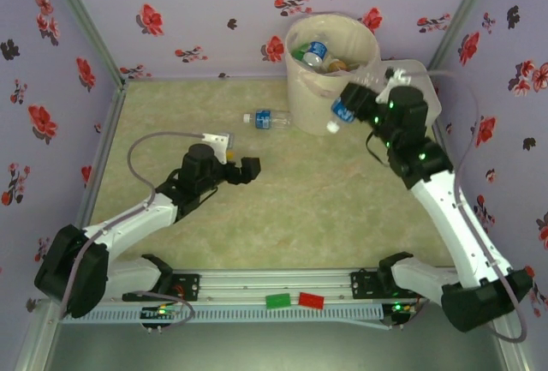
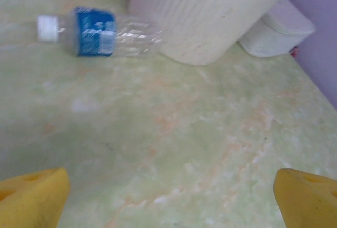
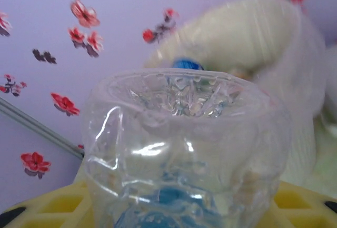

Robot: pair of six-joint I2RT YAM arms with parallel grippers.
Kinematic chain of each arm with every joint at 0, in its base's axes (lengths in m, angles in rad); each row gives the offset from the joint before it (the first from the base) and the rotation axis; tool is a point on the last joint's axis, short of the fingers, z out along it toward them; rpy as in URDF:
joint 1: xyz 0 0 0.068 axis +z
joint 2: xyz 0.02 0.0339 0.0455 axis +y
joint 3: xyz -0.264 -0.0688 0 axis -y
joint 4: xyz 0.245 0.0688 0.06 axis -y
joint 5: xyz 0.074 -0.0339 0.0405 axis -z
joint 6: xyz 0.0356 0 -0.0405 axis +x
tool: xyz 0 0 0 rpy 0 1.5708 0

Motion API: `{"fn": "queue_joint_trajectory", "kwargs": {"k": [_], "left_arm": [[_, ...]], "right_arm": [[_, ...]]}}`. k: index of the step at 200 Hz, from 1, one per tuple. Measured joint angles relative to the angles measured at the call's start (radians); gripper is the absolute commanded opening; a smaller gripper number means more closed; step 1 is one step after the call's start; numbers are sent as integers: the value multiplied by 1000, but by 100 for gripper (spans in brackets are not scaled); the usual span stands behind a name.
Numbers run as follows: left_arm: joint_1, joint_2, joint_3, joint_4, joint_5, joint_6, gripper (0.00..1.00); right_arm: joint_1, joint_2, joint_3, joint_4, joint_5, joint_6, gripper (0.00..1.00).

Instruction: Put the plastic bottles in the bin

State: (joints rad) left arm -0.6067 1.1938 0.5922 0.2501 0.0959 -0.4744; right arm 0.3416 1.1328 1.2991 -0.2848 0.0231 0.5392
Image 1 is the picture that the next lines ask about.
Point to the small circuit board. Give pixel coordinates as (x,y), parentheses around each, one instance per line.
(160,312)
(402,309)

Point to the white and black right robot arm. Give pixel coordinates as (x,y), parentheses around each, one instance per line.
(449,212)

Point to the aluminium mounting rail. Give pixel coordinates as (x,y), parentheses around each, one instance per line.
(274,283)

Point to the aluminium corner post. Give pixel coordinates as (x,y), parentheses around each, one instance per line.
(462,11)
(81,15)

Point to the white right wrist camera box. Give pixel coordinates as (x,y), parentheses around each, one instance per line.
(396,77)

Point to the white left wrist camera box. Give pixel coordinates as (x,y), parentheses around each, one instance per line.
(218,141)

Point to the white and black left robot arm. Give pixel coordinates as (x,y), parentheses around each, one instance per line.
(128,221)

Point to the red plastic block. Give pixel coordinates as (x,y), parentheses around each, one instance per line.
(311,300)

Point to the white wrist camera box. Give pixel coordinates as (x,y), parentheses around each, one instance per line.
(218,141)
(396,77)

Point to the red label amber bottle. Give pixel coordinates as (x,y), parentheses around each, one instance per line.
(338,64)

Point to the grey metal panel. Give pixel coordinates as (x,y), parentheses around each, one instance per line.
(274,349)

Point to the white lidded plastic box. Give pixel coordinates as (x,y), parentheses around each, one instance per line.
(433,103)

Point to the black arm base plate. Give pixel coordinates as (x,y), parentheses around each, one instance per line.
(364,285)
(188,287)

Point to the green plastic block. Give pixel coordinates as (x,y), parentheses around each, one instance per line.
(278,301)

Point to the aluminium frame bar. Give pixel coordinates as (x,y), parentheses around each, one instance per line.
(36,341)
(514,354)

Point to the white plastic bin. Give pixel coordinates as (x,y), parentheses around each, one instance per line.
(308,105)

